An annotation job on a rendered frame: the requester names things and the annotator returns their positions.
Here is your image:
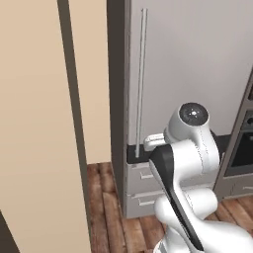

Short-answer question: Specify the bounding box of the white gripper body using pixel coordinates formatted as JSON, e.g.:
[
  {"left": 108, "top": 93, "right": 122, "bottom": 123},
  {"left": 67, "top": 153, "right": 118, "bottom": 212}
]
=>
[{"left": 143, "top": 132, "right": 167, "bottom": 152}]

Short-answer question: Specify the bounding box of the grey fridge drawer front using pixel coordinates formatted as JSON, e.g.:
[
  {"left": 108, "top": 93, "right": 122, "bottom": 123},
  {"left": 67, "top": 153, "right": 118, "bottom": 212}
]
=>
[
  {"left": 126, "top": 161, "right": 219, "bottom": 196},
  {"left": 125, "top": 184, "right": 219, "bottom": 219}
]

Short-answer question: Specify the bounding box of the grey fridge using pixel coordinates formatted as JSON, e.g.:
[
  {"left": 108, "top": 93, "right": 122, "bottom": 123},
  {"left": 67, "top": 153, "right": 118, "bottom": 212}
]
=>
[{"left": 106, "top": 0, "right": 253, "bottom": 220}]

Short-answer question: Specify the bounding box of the grey fridge door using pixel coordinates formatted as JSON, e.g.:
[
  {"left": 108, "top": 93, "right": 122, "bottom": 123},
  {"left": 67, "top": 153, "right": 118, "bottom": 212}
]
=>
[{"left": 127, "top": 0, "right": 253, "bottom": 146}]

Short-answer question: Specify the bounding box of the grey built-in oven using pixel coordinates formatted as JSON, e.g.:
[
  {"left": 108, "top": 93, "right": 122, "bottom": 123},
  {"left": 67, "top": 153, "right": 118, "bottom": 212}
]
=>
[{"left": 212, "top": 65, "right": 253, "bottom": 203}]

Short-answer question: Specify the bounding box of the silver drawer handle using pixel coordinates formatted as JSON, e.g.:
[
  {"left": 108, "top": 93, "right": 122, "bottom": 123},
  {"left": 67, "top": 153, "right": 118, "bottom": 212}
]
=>
[
  {"left": 137, "top": 198, "right": 156, "bottom": 208},
  {"left": 139, "top": 171, "right": 155, "bottom": 181}
]

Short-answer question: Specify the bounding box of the long silver fridge door handle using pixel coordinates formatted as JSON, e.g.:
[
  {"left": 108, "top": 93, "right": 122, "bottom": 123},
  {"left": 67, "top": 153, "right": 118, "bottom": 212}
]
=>
[{"left": 134, "top": 8, "right": 149, "bottom": 159}]

